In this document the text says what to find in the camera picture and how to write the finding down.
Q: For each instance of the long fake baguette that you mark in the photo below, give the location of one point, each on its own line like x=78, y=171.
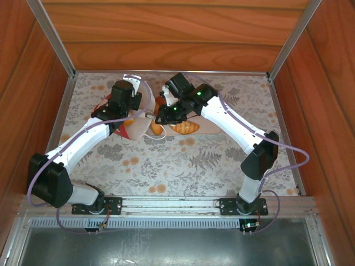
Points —
x=156, y=128

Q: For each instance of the red and white paper bag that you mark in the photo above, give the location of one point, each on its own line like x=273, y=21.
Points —
x=138, y=127

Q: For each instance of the large fake croissant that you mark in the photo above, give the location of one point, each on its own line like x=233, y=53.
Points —
x=185, y=128

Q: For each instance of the oval fake bread roll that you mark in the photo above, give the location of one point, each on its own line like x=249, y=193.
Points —
x=129, y=122

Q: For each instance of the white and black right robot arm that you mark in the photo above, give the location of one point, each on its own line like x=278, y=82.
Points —
x=230, y=124

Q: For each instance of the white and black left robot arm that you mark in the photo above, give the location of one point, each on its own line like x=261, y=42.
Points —
x=75, y=141

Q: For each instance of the beige plastic tray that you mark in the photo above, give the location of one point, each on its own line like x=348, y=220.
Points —
x=208, y=124

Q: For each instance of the floral patterned tablecloth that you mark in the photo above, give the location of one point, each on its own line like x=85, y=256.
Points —
x=166, y=166

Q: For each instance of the small black connector board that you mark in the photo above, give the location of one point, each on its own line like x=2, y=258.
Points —
x=103, y=225

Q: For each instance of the grey metal sheet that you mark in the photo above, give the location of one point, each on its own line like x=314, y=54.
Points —
x=180, y=246

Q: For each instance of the black controller board green light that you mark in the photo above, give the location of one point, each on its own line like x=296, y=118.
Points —
x=249, y=224

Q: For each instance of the aluminium table edge rail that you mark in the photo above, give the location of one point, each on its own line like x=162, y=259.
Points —
x=68, y=91
x=235, y=73
x=273, y=88

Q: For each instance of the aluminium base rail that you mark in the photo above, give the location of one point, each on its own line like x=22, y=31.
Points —
x=166, y=205

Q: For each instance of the aluminium frame post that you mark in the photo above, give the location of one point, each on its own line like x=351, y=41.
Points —
x=51, y=36
x=294, y=36

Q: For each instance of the aluminium frame bar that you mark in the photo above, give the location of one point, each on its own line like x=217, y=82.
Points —
x=16, y=241
x=319, y=243

